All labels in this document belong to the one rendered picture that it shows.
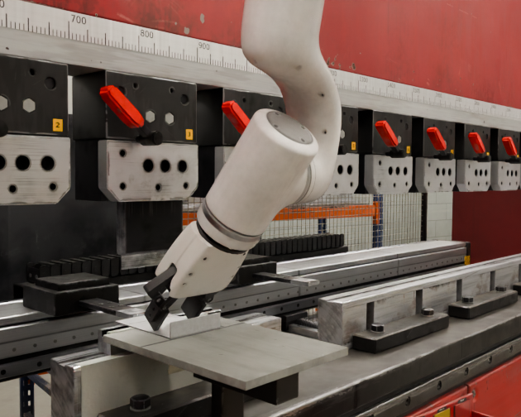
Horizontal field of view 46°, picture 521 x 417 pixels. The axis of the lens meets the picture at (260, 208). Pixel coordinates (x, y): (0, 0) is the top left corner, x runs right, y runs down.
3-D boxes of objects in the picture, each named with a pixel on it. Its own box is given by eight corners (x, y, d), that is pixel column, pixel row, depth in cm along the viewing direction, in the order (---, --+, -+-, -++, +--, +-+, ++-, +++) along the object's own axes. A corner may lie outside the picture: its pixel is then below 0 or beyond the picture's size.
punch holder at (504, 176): (498, 190, 165) (499, 128, 164) (467, 189, 171) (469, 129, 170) (519, 189, 176) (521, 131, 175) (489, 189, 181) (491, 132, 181)
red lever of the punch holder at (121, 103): (115, 81, 73) (165, 137, 79) (96, 84, 76) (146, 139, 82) (107, 92, 72) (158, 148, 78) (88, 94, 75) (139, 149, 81)
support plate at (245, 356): (245, 390, 63) (246, 381, 63) (102, 342, 81) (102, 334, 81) (348, 355, 76) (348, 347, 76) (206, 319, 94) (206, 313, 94)
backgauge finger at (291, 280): (293, 295, 117) (293, 269, 116) (202, 279, 134) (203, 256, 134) (332, 287, 125) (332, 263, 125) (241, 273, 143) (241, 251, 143)
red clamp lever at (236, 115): (236, 98, 88) (271, 144, 93) (217, 99, 90) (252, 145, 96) (231, 107, 87) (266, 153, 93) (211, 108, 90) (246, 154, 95)
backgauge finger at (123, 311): (107, 334, 87) (107, 299, 87) (22, 306, 105) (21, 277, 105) (174, 320, 96) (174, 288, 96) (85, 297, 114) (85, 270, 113)
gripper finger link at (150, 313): (167, 280, 81) (147, 313, 85) (147, 283, 79) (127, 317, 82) (179, 298, 80) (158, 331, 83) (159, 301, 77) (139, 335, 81)
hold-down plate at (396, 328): (375, 354, 117) (375, 338, 116) (351, 348, 120) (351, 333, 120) (449, 327, 138) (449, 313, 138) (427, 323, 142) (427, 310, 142)
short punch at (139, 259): (125, 270, 84) (125, 200, 84) (117, 268, 85) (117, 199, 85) (182, 263, 91) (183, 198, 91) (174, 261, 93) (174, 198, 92)
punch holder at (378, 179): (373, 194, 121) (374, 109, 120) (337, 193, 127) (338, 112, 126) (412, 193, 132) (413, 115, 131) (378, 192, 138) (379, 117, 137)
